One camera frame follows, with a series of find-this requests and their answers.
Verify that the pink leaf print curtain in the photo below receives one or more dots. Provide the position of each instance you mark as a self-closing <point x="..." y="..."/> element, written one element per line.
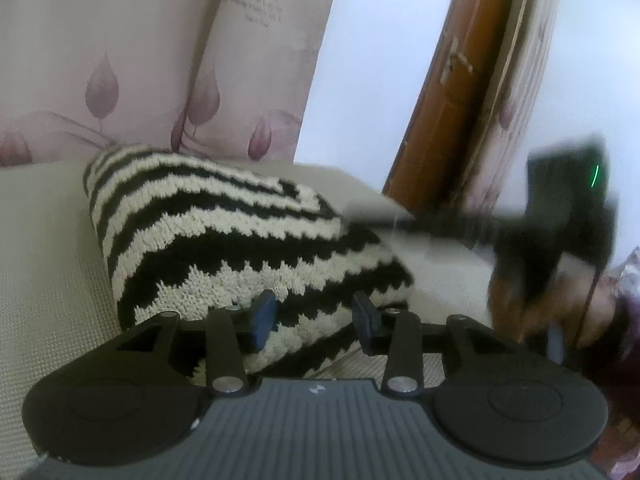
<point x="217" y="78"/>

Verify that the black white striped knit sweater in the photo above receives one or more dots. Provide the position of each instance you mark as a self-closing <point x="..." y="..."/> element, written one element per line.
<point x="185" y="234"/>

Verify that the brown wooden door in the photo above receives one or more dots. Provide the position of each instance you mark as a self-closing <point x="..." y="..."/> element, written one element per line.
<point x="431" y="158"/>

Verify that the beige fabric mattress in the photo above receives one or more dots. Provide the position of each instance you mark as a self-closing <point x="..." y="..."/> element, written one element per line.
<point x="56" y="299"/>

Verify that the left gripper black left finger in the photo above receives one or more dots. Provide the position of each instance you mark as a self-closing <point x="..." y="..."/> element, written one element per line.
<point x="124" y="402"/>

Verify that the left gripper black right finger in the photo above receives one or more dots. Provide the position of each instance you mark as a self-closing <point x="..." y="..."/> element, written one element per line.
<point x="491" y="397"/>

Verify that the person right hand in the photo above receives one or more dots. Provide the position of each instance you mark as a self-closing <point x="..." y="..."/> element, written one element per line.
<point x="587" y="313"/>

